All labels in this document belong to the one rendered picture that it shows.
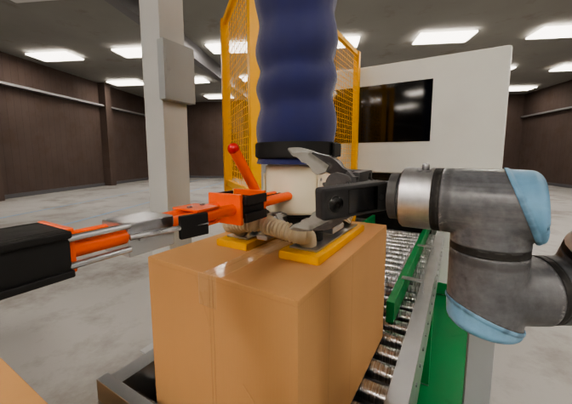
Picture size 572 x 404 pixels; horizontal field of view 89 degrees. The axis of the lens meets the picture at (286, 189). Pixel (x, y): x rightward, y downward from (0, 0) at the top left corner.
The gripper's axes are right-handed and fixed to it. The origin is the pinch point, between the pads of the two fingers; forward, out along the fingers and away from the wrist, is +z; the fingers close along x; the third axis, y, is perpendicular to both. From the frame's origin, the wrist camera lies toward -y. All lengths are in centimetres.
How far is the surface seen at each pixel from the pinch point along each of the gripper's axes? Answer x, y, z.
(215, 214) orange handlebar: -3.3, -10.9, 7.2
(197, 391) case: -43.4, -10.1, 17.2
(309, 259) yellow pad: -15.9, 6.8, -0.8
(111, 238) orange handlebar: -2.5, -28.3, 6.0
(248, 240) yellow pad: -15.1, 8.2, 17.7
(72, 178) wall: -82, 357, 1155
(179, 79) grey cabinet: 45, 57, 107
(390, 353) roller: -59, 45, -8
